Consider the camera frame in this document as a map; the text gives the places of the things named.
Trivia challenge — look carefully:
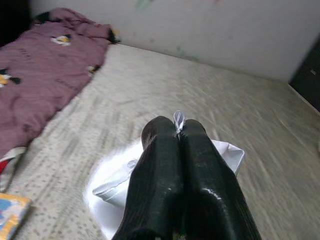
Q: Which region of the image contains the white quilted mattress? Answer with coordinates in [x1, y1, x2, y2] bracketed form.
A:
[0, 43, 320, 240]

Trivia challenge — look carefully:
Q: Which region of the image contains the yellow blue picture book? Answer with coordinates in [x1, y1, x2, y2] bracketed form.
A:
[0, 192, 33, 240]

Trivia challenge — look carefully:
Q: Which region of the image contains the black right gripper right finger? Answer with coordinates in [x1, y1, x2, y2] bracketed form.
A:
[174, 119, 263, 240]

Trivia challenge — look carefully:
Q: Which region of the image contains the purple printed blanket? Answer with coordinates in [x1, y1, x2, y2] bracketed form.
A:
[0, 7, 113, 160]

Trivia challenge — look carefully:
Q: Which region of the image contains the black tufted headboard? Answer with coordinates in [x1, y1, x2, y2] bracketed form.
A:
[287, 34, 320, 113]

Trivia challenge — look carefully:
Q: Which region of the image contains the small black yellow item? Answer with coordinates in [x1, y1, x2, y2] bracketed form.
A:
[109, 28, 123, 45]

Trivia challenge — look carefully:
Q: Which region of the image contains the white printed pillow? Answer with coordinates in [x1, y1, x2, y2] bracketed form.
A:
[86, 109, 247, 240]

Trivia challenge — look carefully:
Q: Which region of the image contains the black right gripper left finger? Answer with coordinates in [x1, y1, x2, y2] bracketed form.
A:
[111, 115, 185, 240]

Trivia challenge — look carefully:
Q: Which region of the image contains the small red white item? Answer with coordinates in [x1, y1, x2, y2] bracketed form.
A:
[0, 146, 26, 192]

